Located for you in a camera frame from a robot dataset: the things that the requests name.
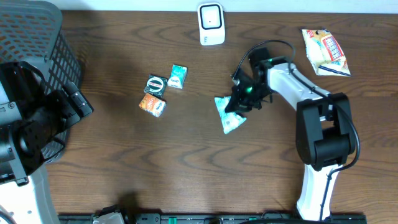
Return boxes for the white blue snack bag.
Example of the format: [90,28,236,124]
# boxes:
[302,29,351,77]

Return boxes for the white barcode scanner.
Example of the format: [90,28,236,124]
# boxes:
[197,2,226,46]

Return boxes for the orange juice carton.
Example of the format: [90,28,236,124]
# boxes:
[139,93,166,118]

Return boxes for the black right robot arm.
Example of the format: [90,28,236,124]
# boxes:
[224,47,359,221]

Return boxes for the teal snack packet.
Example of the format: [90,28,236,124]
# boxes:
[214,96,247,134]

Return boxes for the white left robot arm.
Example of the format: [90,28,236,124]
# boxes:
[1,61,94,223]

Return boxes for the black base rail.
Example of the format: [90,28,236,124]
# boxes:
[58,212,368,224]

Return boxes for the dark green round-label packet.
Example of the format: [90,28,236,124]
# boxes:
[144,75,168,98]

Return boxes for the grey plastic mesh basket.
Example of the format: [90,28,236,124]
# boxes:
[0,0,82,165]

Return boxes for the teal white drink carton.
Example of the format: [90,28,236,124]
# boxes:
[167,65,187,89]

